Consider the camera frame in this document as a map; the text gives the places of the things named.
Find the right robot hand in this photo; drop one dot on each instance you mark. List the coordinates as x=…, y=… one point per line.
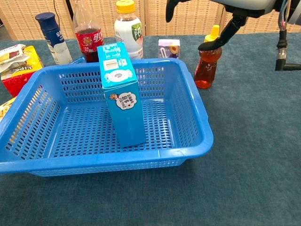
x=249, y=8

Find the bear-shaped honey bottle yellow cap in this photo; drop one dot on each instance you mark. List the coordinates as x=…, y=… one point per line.
x=207, y=68

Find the blue carton box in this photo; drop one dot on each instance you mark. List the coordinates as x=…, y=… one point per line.
x=124, y=110

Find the yellow and red snack bag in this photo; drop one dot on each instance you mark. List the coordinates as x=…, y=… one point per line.
x=18, y=80

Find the white snack packet fruit picture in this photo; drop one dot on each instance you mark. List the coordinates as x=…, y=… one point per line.
x=11, y=58

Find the blue perforated plastic basket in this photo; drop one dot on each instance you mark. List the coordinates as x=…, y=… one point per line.
x=70, y=131

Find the woven bamboo folding screen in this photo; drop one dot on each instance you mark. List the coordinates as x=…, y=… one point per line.
x=195, y=18

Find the small purple drink carton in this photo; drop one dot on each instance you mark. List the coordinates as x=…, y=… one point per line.
x=169, y=48

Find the white drink bottle yellow cap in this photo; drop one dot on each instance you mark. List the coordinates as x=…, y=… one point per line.
x=128, y=33

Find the teal table cloth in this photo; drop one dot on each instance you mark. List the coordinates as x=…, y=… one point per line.
x=247, y=141

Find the cola bottle red label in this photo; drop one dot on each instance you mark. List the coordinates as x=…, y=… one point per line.
x=88, y=40

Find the white bottle navy blue cap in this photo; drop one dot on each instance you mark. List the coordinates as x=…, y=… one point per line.
x=56, y=44

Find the yellow cracker pack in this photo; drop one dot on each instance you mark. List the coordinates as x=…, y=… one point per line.
x=5, y=109

